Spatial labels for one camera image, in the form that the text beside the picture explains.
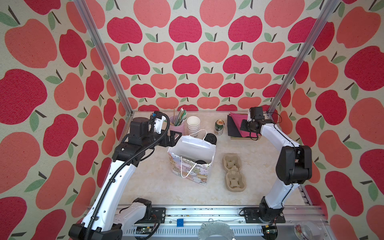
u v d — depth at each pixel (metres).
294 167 0.49
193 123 0.98
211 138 0.99
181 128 0.95
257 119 0.73
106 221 0.37
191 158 0.89
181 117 0.95
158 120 0.60
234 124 1.04
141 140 0.50
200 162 0.79
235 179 0.83
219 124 1.00
